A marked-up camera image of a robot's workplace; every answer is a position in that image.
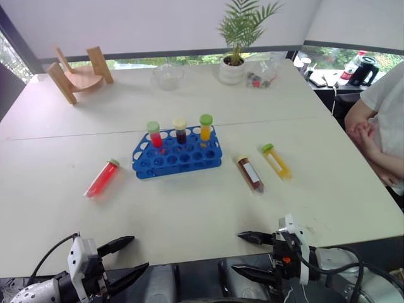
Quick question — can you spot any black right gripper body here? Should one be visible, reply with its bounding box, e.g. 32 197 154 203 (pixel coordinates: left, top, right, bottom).
270 231 303 281

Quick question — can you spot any seated person in white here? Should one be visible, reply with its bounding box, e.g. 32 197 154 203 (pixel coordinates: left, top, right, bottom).
359 61 404 196

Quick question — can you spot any white ribbed plant pot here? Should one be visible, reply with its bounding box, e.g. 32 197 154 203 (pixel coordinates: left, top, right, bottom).
218 56 247 86

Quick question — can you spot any black kettle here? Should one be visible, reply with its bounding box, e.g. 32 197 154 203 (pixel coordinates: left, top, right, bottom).
348 56 379 87

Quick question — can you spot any person's bare hand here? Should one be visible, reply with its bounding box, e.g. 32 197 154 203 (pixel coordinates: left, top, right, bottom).
351 121 379 147

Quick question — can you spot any wooden stand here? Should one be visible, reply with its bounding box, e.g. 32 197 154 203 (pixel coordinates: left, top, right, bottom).
46 46 115 105

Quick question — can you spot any green palm plant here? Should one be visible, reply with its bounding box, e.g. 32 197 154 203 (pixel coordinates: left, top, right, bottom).
217 0 285 66

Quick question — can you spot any brown liquid tube cream cap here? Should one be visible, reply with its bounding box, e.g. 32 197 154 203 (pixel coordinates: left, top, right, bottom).
236 153 266 194

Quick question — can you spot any blue plastic test tube rack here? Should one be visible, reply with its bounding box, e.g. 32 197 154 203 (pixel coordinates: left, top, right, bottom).
131 125 223 181

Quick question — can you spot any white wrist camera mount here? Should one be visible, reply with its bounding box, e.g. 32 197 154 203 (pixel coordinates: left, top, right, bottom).
66 236 99 301
275 213 312 285

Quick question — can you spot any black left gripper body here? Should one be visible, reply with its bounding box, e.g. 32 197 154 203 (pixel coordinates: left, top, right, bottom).
83 254 112 299

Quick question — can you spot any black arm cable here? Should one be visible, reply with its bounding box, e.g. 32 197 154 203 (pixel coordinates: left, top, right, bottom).
27 232 80 285
295 245 404 303

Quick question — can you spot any clear plastic bag with bits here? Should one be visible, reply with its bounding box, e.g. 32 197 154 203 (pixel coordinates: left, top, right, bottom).
245 52 283 90

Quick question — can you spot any orange liquid tube green cap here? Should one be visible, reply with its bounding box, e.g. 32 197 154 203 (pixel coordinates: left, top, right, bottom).
198 114 214 148

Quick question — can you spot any yellow liquid tube green cap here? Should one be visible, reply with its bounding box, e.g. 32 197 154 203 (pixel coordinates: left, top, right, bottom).
261 143 294 181

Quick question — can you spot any dark side table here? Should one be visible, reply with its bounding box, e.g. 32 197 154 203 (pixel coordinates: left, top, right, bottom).
292 50 404 107

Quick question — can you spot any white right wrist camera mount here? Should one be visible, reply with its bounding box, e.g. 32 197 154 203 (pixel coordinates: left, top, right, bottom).
275 213 312 285

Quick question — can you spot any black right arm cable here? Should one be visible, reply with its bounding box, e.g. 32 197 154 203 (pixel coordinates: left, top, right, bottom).
295 245 404 303

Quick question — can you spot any white charging cable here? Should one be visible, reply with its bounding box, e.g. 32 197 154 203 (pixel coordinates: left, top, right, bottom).
330 84 339 115

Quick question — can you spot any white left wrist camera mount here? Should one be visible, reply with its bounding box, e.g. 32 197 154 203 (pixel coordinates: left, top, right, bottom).
66 236 99 301

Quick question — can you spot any black chair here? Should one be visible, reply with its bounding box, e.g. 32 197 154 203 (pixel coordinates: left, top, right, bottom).
333 92 363 123

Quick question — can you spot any cola bottle red label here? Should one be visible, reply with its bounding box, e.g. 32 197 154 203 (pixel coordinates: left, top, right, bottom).
340 50 369 81

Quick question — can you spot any dark purple tube cream cap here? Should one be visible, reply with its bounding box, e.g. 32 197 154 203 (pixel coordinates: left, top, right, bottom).
172 117 189 145

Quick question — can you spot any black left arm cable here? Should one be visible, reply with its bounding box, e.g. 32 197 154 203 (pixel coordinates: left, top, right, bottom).
27 232 80 285

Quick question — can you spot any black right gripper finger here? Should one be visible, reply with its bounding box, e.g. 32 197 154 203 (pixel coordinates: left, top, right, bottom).
230 264 279 285
237 230 275 246

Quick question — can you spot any white cup dark band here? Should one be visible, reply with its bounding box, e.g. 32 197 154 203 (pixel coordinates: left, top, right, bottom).
299 57 314 77

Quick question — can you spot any thin white wire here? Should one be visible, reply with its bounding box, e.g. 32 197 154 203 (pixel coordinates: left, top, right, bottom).
285 282 311 303

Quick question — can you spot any red liquid tube green cap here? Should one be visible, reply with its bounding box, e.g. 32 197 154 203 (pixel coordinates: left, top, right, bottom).
83 158 121 199
146 121 165 153

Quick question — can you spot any clear glass bowl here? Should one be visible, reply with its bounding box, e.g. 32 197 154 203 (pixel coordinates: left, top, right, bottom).
153 62 186 92

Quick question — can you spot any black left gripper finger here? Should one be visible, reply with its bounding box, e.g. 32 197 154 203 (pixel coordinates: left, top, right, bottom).
95 235 136 261
107 262 150 296

